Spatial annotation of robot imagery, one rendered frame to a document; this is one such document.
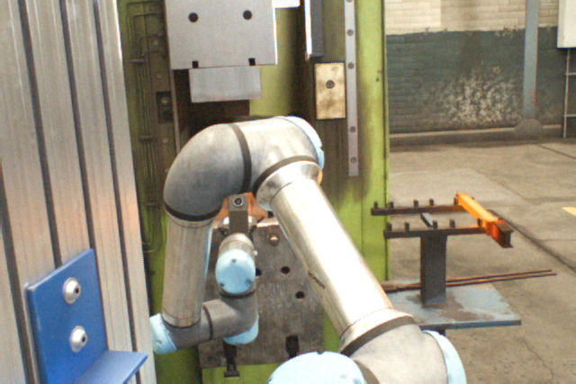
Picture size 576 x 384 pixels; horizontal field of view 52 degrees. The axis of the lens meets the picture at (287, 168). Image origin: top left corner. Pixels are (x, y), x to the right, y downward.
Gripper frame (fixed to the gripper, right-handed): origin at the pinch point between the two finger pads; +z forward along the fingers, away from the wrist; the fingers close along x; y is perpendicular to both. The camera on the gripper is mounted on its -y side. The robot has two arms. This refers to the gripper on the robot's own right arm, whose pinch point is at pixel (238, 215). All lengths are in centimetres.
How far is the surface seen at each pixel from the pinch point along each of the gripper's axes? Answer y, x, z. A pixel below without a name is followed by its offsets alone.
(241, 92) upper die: -28.8, 2.3, 27.3
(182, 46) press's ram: -43, -13, 27
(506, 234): 6, 64, -11
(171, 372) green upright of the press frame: 66, -29, 42
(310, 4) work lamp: -53, 24, 37
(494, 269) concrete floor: 99, 146, 192
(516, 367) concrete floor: 100, 111, 84
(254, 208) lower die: 5.8, 3.6, 27.7
